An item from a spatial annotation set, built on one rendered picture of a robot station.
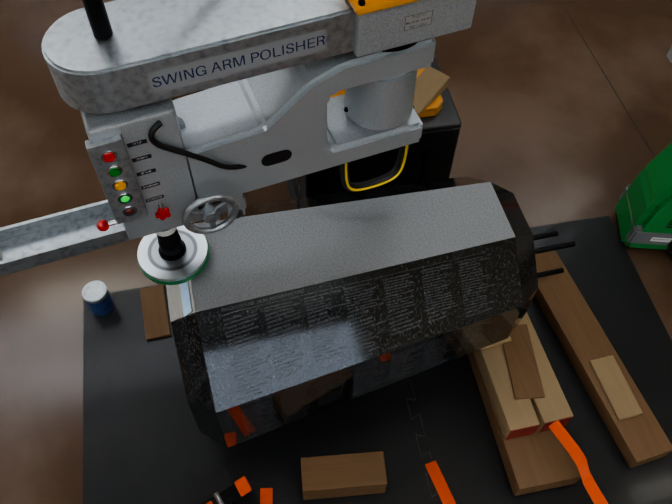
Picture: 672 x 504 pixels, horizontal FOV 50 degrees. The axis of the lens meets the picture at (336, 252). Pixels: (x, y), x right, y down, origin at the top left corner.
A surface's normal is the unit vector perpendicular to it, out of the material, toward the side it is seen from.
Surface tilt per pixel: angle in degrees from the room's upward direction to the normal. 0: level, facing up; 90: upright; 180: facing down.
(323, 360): 45
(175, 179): 90
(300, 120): 90
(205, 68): 90
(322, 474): 0
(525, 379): 0
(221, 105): 4
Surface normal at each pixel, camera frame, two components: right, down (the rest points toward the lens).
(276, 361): 0.20, 0.18
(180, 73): 0.37, 0.77
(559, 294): 0.01, -0.55
